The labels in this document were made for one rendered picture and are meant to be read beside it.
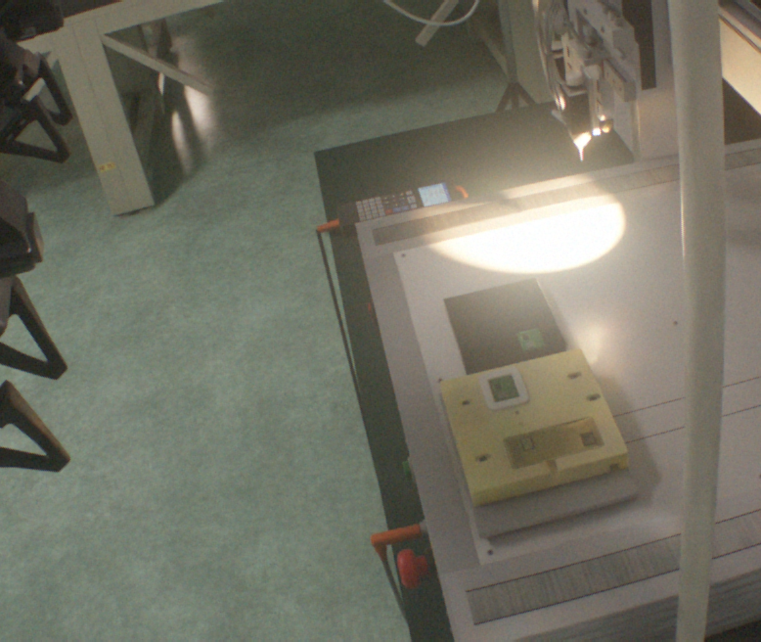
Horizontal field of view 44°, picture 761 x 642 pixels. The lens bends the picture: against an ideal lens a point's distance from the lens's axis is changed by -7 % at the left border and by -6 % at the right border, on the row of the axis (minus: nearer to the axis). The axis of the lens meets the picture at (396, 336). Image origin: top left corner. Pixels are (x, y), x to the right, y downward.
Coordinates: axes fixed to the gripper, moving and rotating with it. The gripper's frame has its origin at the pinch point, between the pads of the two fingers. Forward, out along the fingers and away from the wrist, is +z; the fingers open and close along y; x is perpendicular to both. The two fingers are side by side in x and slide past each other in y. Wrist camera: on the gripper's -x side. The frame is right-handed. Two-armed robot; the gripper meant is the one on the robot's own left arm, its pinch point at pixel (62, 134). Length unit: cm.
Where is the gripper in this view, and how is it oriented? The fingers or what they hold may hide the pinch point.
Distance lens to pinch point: 107.5
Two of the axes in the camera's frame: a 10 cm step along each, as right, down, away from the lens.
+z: 6.2, 5.1, 6.0
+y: -2.7, -5.8, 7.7
